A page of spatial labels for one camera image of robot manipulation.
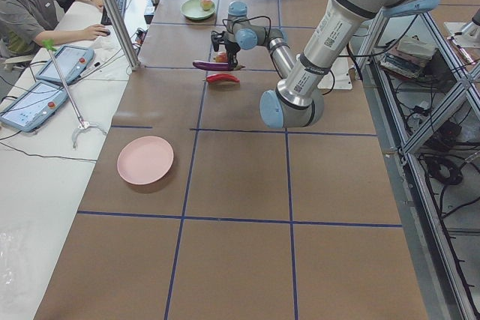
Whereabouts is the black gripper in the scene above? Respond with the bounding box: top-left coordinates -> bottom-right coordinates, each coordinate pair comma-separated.
210,30 -> 240,69

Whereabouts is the red yellow pomegranate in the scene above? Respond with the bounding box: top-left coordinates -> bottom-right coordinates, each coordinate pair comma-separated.
214,52 -> 228,63

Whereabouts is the green plate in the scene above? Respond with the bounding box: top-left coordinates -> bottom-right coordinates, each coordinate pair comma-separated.
180,0 -> 216,21

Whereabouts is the lower teach pendant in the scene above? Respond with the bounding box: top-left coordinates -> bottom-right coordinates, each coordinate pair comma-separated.
1,80 -> 68,133

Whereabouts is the pink plate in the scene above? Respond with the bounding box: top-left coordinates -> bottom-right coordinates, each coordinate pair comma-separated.
117,136 -> 174,185

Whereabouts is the peach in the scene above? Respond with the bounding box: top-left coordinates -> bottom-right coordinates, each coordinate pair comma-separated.
199,0 -> 215,11

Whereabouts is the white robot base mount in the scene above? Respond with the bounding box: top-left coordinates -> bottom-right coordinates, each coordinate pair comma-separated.
318,58 -> 353,90

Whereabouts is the reach grabber tool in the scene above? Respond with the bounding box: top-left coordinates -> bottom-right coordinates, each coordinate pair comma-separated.
42,39 -> 107,149

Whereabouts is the seated person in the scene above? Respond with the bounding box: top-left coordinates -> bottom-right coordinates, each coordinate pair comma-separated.
1,0 -> 106,56

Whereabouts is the upper teach pendant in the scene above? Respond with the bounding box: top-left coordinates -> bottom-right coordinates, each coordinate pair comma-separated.
36,45 -> 95,85

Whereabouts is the black keyboard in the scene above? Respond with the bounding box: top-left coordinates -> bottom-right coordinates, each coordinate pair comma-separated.
100,0 -> 127,25

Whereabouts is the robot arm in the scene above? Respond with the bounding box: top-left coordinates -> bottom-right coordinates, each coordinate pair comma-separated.
211,0 -> 440,128

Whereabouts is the aluminium frame post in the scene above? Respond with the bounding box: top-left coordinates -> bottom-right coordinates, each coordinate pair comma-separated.
103,0 -> 140,71

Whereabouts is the teach pendant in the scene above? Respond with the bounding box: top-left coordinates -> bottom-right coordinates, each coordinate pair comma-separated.
1,80 -> 68,133
36,45 -> 95,85

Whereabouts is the red chili pepper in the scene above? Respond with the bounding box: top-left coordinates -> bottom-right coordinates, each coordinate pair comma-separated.
206,73 -> 240,84

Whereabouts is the purple eggplant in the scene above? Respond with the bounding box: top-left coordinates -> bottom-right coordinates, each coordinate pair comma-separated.
192,61 -> 245,71

